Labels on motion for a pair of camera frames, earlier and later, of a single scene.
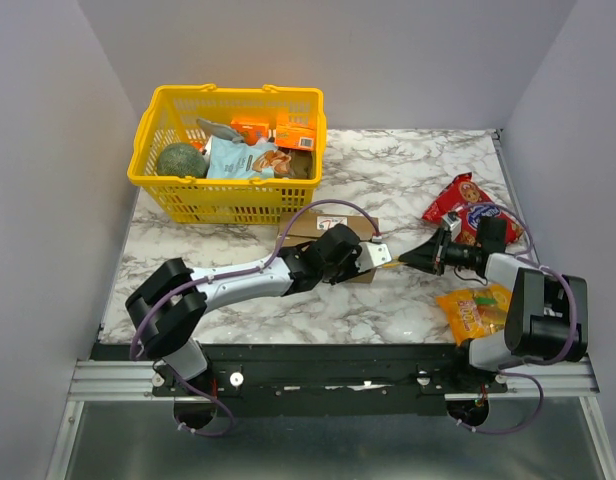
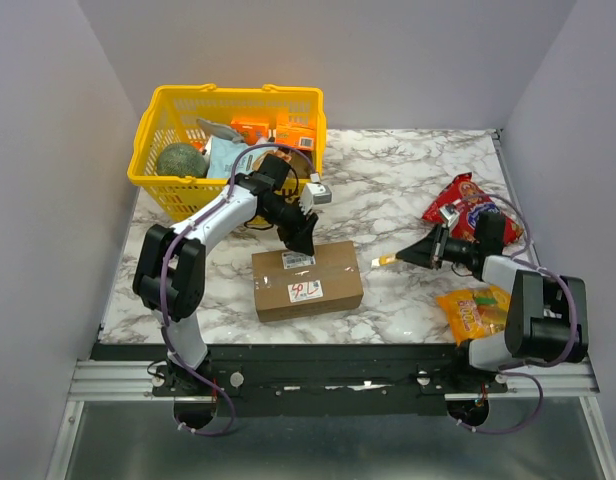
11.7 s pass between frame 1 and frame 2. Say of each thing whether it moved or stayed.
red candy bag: stayed
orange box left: stayed
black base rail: stayed
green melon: stayed
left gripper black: moved
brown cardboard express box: moved
